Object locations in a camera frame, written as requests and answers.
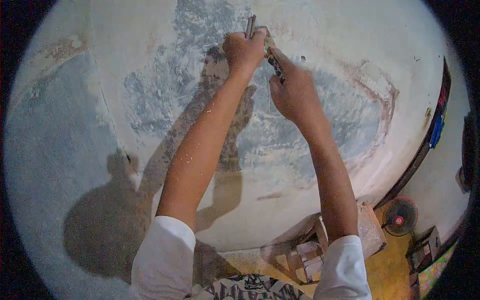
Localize person's body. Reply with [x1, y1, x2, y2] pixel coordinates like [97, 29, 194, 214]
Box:
[129, 215, 373, 300]

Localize person's left thumb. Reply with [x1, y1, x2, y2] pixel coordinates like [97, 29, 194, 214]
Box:
[253, 29, 268, 53]

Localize person's right hand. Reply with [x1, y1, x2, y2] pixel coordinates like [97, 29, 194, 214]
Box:
[268, 47, 326, 127]

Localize putty-stained wooden stool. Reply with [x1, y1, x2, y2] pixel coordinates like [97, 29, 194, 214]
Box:
[261, 202, 388, 286]

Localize dark box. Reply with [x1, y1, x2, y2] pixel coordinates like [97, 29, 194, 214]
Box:
[406, 226, 442, 274]

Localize person's left hand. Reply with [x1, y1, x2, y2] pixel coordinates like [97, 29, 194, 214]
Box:
[222, 28, 268, 78]

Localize putty-caked scraper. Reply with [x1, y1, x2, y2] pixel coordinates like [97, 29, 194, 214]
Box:
[245, 14, 271, 40]

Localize colourful patterned mat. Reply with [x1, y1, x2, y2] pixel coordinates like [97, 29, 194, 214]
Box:
[418, 242, 459, 300]

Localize person's right index finger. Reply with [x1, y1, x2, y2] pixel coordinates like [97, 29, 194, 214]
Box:
[269, 47, 295, 74]

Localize person's right thumb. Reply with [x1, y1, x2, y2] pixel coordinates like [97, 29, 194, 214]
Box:
[269, 77, 284, 99]

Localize red floor fan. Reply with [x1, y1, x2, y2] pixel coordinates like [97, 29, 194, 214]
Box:
[382, 196, 419, 237]

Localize person's left fingers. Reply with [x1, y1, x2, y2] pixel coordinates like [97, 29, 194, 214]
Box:
[223, 32, 251, 49]

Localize dark door frame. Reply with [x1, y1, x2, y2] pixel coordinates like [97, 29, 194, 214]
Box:
[374, 57, 452, 211]

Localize dark-handled putty knife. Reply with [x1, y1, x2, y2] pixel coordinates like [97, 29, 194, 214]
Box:
[264, 34, 286, 85]

